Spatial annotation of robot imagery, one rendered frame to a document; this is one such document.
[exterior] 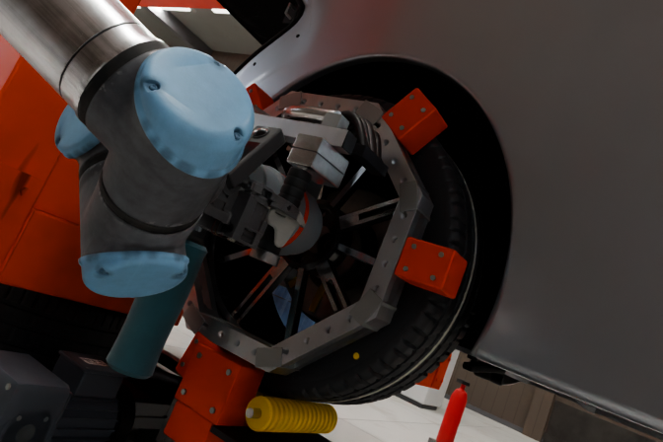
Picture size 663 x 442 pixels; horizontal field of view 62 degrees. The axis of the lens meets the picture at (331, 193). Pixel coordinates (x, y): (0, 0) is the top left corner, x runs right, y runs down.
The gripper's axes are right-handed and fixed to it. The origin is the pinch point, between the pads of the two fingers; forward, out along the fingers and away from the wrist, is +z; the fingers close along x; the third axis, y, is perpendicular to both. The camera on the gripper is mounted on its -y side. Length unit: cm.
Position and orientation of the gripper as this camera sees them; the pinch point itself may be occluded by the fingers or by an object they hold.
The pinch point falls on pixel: (291, 215)
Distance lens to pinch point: 83.9
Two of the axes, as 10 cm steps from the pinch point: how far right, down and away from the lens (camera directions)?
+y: -3.8, 9.1, -1.9
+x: 8.0, 2.1, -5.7
